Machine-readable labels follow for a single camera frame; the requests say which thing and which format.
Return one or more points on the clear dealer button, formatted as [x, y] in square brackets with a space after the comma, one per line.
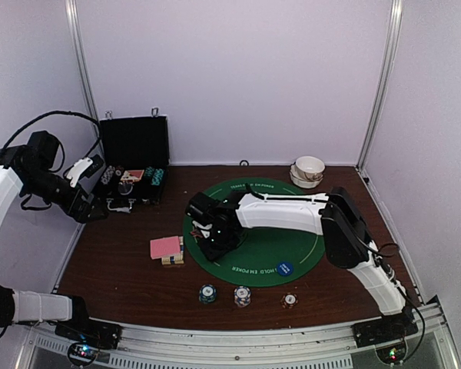
[125, 188]

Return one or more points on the brown chips in case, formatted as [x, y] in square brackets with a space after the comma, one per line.
[119, 170]

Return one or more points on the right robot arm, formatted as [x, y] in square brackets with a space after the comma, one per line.
[333, 216]

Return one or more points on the red black triangular button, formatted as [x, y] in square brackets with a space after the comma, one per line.
[196, 232]

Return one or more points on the blue round blind button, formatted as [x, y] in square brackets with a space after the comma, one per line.
[285, 268]

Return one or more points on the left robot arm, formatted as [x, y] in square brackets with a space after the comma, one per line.
[27, 171]

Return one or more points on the gold card deck box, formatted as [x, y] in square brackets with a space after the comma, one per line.
[175, 259]

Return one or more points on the blue green chip stack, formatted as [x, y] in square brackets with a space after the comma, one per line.
[148, 172]

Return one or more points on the round green poker mat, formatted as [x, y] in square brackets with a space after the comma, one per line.
[253, 263]

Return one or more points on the brown red chip stack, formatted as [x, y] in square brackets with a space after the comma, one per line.
[289, 300]

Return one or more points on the teal chip stack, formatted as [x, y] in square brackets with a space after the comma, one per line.
[157, 177]

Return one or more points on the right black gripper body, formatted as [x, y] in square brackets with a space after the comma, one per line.
[222, 242]

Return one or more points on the pink backed card deck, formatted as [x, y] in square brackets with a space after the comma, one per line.
[165, 247]

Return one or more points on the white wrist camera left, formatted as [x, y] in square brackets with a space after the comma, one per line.
[83, 168]

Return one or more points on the dark blue chip stack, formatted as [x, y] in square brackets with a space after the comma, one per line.
[207, 294]

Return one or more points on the black chip carrying case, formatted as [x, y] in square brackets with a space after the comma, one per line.
[135, 143]

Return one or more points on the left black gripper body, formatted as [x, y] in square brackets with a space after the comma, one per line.
[71, 208]

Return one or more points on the red card deck in case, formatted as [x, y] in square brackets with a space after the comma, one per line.
[132, 175]

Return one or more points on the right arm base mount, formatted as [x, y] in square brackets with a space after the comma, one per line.
[382, 330]

